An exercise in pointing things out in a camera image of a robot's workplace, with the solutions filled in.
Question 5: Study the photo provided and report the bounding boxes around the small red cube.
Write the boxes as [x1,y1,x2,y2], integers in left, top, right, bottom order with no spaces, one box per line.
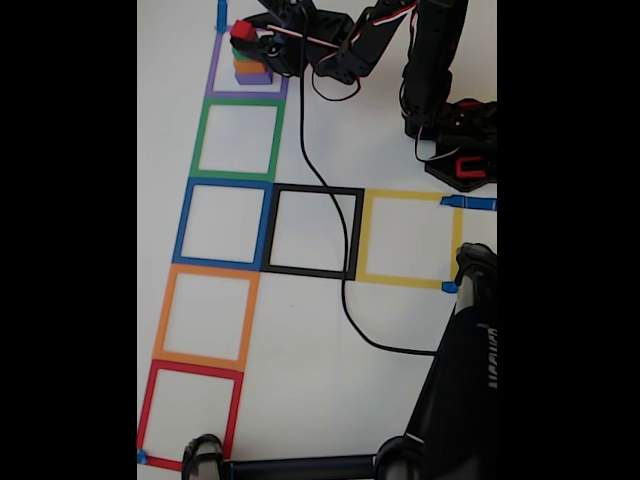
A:
[230,20,256,44]

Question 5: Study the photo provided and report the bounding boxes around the green cube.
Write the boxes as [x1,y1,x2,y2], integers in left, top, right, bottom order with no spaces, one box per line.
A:
[231,44,267,69]

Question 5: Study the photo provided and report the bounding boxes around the orange square block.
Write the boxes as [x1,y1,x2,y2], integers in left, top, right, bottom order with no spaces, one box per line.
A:
[234,55,267,76]

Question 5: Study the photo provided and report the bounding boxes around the purple square block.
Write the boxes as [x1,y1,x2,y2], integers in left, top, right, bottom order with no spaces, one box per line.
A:
[234,64,274,86]

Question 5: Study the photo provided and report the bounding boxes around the long blue tape strip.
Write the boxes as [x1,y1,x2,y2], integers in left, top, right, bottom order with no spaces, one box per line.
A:
[439,195,498,212]

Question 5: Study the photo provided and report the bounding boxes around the black tripod stand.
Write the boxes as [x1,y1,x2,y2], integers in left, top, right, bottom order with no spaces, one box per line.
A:
[180,242,498,480]

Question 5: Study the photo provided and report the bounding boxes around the red white servo wire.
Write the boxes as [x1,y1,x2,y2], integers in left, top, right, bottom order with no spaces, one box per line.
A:
[267,0,419,102]
[414,124,459,163]

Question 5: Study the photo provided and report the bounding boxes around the purple square frame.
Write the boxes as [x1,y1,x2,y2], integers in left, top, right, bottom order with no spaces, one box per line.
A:
[204,24,291,100]

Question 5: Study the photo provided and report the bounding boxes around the green square frame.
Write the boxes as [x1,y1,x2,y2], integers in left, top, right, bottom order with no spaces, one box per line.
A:
[189,97,286,182]

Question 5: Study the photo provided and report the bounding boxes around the black square frame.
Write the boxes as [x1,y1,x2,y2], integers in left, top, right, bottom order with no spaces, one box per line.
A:
[260,183,365,281]

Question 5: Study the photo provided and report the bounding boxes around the yellow square frame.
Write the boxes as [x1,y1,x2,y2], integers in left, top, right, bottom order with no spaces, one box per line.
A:
[355,188,464,291]

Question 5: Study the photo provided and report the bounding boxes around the blue square frame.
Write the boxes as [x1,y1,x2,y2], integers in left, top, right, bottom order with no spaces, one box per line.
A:
[172,177,275,273]

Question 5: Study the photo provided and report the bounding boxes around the black camera cable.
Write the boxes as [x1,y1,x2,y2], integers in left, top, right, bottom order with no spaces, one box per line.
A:
[298,2,441,357]

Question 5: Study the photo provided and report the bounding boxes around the orange square frame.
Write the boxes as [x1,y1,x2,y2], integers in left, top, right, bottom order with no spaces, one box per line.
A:
[152,263,261,374]

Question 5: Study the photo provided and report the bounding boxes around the red square frame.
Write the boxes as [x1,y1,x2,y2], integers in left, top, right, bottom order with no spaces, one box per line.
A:
[137,359,245,473]

